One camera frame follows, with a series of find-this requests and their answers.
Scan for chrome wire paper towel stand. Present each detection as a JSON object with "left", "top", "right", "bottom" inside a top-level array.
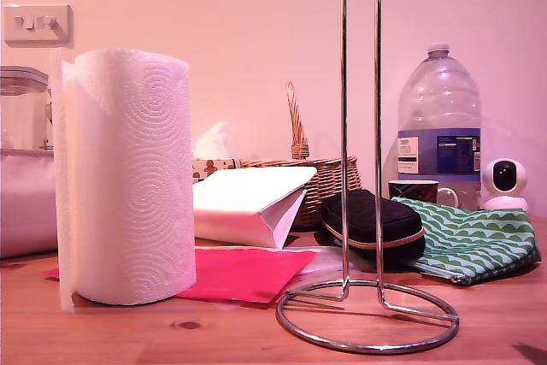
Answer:
[{"left": 275, "top": 0, "right": 461, "bottom": 356}]

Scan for white paper towel roll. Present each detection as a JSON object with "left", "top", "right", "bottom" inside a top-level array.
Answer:
[{"left": 50, "top": 48, "right": 197, "bottom": 313}]

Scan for white paper bag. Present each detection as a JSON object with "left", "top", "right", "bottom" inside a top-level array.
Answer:
[{"left": 191, "top": 166, "right": 318, "bottom": 250}]

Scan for white tissue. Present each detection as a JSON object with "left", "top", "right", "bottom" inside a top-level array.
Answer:
[{"left": 194, "top": 121, "right": 234, "bottom": 159}]

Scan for black zipped case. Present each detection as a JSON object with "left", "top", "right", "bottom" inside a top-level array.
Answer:
[{"left": 320, "top": 189, "right": 427, "bottom": 272}]

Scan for red paper sheet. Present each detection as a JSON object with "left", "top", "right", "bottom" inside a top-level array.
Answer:
[{"left": 41, "top": 247, "right": 320, "bottom": 304}]

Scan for dark patterned mug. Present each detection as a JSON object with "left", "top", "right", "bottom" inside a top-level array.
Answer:
[{"left": 387, "top": 180, "right": 461, "bottom": 210}]

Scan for large clear water bottle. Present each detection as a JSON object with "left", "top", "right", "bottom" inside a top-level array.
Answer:
[{"left": 397, "top": 43, "right": 483, "bottom": 211}]

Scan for green wave patterned pouch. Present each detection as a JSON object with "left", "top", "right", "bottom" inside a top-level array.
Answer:
[{"left": 391, "top": 196, "right": 542, "bottom": 286}]

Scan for white padded pouch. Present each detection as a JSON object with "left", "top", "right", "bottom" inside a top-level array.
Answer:
[{"left": 0, "top": 149, "right": 59, "bottom": 259}]

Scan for clear glass jar with lid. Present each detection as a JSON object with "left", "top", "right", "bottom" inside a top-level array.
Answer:
[{"left": 0, "top": 65, "right": 54, "bottom": 152}]

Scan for wicker basket with handle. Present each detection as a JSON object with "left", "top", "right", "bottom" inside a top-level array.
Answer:
[{"left": 238, "top": 81, "right": 362, "bottom": 229}]

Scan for small white round camera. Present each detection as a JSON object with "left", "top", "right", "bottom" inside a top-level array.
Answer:
[{"left": 482, "top": 158, "right": 531, "bottom": 214}]

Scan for white wall switch plate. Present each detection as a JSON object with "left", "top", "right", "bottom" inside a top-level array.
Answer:
[{"left": 3, "top": 4, "right": 74, "bottom": 48}]

